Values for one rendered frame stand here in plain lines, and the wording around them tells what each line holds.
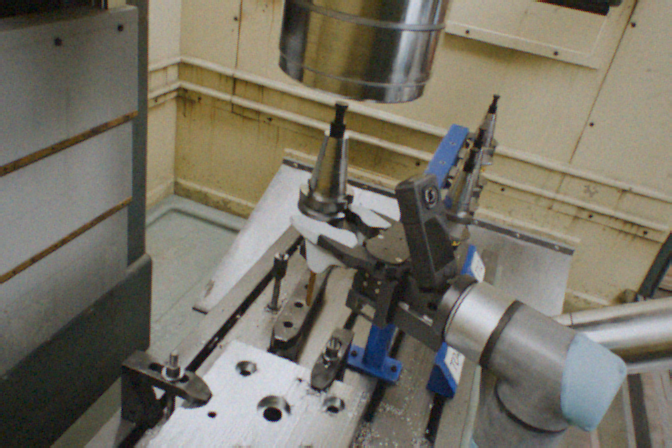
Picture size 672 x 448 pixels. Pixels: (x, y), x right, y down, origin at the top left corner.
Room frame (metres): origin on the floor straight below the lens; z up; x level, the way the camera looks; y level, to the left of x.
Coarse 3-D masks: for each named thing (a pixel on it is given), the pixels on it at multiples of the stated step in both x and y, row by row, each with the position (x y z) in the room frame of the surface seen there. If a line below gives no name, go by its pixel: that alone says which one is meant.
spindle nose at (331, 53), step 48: (288, 0) 0.56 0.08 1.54; (336, 0) 0.52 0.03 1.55; (384, 0) 0.52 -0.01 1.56; (432, 0) 0.54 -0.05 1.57; (288, 48) 0.55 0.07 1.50; (336, 48) 0.52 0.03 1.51; (384, 48) 0.52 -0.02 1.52; (432, 48) 0.56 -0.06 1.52; (336, 96) 0.52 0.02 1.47; (384, 96) 0.53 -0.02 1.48
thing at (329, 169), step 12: (324, 144) 0.59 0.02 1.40; (336, 144) 0.58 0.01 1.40; (324, 156) 0.58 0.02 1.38; (336, 156) 0.58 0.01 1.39; (324, 168) 0.58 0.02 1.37; (336, 168) 0.58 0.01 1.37; (312, 180) 0.59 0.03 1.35; (324, 180) 0.58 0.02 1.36; (336, 180) 0.58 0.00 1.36; (312, 192) 0.58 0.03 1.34; (324, 192) 0.58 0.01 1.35; (336, 192) 0.58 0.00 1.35
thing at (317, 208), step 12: (300, 192) 0.59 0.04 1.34; (348, 192) 0.60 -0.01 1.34; (300, 204) 0.58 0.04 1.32; (312, 204) 0.57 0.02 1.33; (324, 204) 0.57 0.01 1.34; (336, 204) 0.57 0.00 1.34; (348, 204) 0.60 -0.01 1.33; (312, 216) 0.57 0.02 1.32; (324, 216) 0.57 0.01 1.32; (336, 216) 0.57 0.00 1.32
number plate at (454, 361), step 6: (450, 348) 0.84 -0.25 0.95; (450, 354) 0.82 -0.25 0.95; (456, 354) 0.84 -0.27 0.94; (444, 360) 0.80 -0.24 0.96; (450, 360) 0.81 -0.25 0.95; (456, 360) 0.83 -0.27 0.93; (462, 360) 0.85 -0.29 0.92; (450, 366) 0.80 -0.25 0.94; (456, 366) 0.82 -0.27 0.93; (450, 372) 0.79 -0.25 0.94; (456, 372) 0.81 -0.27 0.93; (456, 378) 0.80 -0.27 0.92
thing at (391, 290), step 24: (384, 240) 0.55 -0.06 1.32; (384, 264) 0.51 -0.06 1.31; (408, 264) 0.51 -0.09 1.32; (360, 288) 0.53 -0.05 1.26; (384, 288) 0.51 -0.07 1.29; (408, 288) 0.51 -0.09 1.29; (456, 288) 0.48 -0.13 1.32; (360, 312) 0.52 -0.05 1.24; (384, 312) 0.50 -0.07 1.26; (408, 312) 0.51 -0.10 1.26; (432, 312) 0.50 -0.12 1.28; (432, 336) 0.49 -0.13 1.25
